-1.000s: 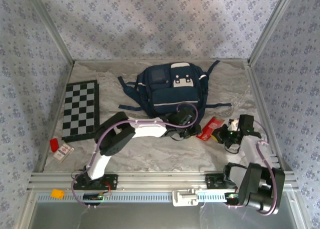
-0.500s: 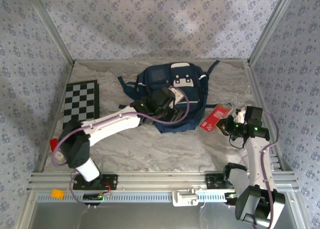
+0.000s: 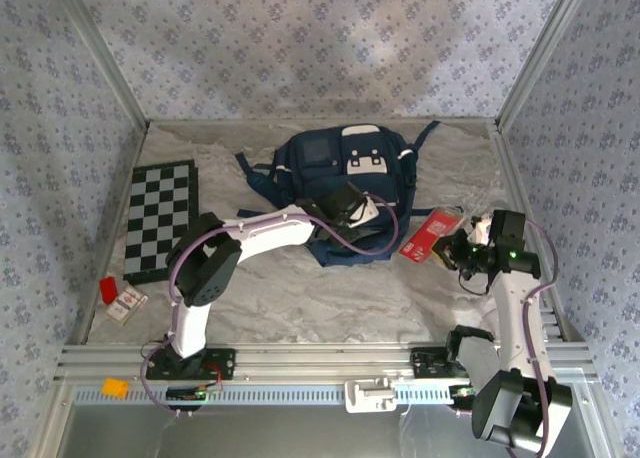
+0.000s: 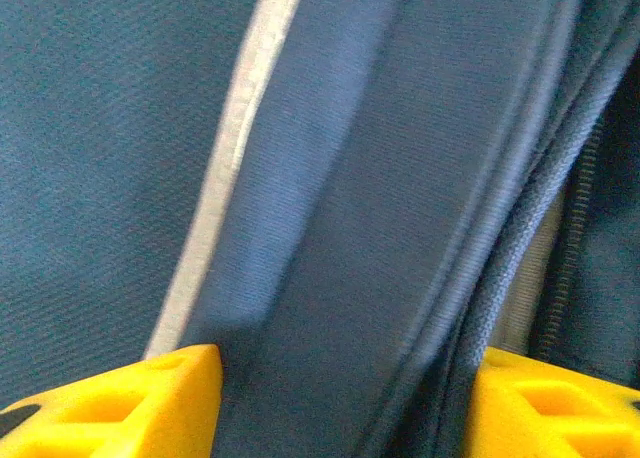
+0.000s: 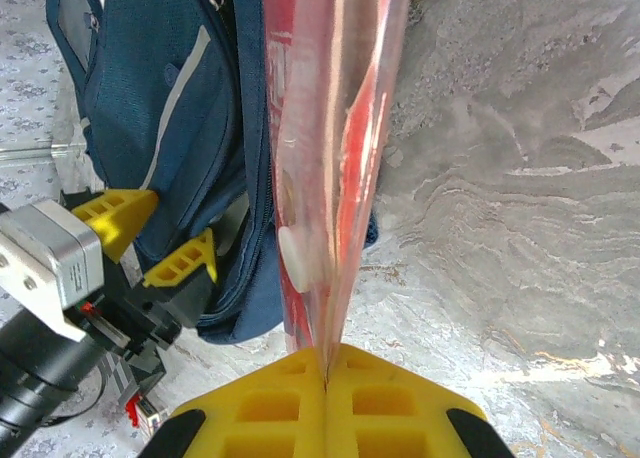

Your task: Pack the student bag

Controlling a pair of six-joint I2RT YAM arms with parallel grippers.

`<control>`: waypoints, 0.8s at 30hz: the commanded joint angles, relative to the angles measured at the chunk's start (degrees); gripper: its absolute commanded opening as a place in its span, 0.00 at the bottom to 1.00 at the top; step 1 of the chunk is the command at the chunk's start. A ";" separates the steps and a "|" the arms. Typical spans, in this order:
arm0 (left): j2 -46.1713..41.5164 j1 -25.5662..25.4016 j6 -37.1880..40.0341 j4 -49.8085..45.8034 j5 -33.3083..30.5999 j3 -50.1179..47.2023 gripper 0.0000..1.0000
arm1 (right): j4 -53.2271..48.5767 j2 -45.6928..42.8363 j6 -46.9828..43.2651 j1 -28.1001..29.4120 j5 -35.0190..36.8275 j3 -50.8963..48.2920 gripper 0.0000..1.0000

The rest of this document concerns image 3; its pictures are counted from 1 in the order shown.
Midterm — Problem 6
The red packet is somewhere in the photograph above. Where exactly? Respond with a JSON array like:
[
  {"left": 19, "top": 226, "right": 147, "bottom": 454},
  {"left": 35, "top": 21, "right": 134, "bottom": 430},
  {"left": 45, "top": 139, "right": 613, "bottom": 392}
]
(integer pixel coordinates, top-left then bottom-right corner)
[{"left": 398, "top": 206, "right": 466, "bottom": 264}]

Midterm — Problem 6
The navy blue student backpack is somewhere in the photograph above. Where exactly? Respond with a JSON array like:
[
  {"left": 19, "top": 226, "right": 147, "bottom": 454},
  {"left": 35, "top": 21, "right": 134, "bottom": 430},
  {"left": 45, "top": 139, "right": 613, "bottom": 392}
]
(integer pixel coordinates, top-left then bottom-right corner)
[{"left": 234, "top": 120, "right": 442, "bottom": 270}]

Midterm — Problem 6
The black grey checkerboard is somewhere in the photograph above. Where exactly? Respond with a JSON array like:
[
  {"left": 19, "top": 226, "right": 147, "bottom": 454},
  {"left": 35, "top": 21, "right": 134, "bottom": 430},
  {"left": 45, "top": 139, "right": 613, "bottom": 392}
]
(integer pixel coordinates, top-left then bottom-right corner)
[{"left": 123, "top": 160, "right": 201, "bottom": 284}]

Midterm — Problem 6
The grey metal sheet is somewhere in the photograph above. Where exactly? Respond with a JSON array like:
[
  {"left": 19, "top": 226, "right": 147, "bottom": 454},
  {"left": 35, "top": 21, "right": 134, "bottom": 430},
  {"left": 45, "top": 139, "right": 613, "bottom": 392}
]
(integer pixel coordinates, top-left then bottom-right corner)
[{"left": 54, "top": 402, "right": 614, "bottom": 458}]

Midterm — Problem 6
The left small circuit board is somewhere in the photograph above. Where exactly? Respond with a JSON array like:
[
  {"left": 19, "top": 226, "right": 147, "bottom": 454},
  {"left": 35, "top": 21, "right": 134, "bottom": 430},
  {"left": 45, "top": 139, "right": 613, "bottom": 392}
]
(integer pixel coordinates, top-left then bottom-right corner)
[{"left": 166, "top": 385, "right": 209, "bottom": 404}]

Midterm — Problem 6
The playing card box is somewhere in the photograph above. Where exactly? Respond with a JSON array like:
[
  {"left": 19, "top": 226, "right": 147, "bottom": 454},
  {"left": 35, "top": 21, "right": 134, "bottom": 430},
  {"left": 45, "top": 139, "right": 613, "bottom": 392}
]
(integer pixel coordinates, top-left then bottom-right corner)
[{"left": 103, "top": 285, "right": 150, "bottom": 327}]

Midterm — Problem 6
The small red block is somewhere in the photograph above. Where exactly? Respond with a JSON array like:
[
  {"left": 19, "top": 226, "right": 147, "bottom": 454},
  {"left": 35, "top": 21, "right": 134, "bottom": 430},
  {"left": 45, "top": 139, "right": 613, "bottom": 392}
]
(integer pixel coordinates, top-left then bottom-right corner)
[{"left": 98, "top": 276, "right": 119, "bottom": 304}]

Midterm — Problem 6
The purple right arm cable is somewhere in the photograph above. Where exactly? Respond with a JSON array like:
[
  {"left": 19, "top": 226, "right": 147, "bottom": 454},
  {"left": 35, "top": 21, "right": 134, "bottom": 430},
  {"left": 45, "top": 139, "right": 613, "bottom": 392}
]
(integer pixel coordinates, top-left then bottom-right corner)
[{"left": 452, "top": 220, "right": 560, "bottom": 454}]

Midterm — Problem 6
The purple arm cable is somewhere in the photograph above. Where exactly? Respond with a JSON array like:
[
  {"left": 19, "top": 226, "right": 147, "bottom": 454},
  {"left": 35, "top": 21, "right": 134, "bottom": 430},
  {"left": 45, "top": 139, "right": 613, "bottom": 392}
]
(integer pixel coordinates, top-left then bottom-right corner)
[
  {"left": 452, "top": 220, "right": 560, "bottom": 454},
  {"left": 141, "top": 192, "right": 400, "bottom": 419}
]

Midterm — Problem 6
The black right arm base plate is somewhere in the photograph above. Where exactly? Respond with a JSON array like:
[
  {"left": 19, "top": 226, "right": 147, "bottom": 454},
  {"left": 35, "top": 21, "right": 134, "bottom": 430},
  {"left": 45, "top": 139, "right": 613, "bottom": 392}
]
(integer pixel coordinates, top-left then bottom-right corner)
[{"left": 410, "top": 347, "right": 504, "bottom": 379}]

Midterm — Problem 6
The aluminium frame cross rail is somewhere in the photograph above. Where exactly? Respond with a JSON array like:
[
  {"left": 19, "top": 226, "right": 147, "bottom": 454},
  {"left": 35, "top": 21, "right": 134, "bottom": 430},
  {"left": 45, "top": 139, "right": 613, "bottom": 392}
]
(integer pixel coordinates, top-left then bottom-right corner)
[{"left": 53, "top": 342, "right": 599, "bottom": 383}]

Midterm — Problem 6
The white plastic bracket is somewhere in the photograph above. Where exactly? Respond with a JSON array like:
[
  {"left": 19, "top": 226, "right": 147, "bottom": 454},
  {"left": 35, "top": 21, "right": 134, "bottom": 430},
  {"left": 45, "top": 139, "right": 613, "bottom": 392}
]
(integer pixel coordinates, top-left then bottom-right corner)
[{"left": 344, "top": 376, "right": 399, "bottom": 414}]

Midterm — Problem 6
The slotted grey cable duct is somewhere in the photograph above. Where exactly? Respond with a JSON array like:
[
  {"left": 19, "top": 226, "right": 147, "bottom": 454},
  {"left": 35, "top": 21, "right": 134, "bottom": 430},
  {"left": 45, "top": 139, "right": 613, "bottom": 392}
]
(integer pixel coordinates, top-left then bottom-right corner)
[{"left": 72, "top": 383, "right": 476, "bottom": 404}]

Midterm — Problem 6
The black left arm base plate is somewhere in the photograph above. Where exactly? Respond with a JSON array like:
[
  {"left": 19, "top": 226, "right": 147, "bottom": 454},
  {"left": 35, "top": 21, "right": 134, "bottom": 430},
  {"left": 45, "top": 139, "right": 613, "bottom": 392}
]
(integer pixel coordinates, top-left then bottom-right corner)
[{"left": 145, "top": 348, "right": 237, "bottom": 382}]

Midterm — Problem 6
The aluminium frame post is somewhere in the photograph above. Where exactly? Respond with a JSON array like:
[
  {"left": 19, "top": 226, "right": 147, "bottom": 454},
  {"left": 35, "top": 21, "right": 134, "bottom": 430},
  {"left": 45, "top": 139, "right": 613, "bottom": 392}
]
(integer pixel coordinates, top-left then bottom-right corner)
[
  {"left": 49, "top": 0, "right": 151, "bottom": 134},
  {"left": 494, "top": 0, "right": 599, "bottom": 134}
]

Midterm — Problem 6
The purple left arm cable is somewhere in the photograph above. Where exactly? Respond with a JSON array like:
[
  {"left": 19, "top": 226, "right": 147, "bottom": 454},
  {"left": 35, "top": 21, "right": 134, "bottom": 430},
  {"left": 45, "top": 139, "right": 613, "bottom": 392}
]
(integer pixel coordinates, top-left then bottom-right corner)
[{"left": 141, "top": 192, "right": 400, "bottom": 419}]

